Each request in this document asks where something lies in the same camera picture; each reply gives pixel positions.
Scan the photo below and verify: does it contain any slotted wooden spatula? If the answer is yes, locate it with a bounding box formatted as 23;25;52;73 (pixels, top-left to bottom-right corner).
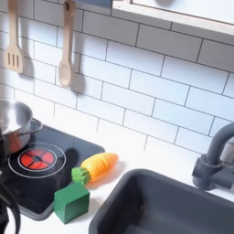
4;0;25;74

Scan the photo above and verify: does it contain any dark grey tap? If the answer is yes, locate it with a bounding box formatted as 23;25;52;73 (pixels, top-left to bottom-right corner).
191;121;234;193

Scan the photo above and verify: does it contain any orange toy carrot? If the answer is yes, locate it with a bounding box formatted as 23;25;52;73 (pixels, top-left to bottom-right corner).
70;152;120;186

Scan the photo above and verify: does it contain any dark grey sink basin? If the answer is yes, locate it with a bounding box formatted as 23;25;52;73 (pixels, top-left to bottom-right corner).
88;167;234;234

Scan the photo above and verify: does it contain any wooden spoon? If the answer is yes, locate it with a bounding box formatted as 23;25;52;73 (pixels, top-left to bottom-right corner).
58;0;78;90

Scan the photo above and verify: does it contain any steel pot with handles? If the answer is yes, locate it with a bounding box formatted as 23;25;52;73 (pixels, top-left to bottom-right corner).
0;98;44;158

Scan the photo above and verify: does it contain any white wooden window frame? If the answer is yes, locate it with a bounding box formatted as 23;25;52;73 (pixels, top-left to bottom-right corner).
111;0;234;37

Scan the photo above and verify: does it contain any black toy stove top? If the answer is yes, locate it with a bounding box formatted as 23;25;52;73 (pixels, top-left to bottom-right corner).
0;121;106;222

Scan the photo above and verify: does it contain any green wooden block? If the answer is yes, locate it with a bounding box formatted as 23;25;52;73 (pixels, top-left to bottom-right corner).
53;181;91;225

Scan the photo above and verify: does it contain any thin black cable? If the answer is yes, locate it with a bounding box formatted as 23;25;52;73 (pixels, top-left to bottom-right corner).
0;178;22;234

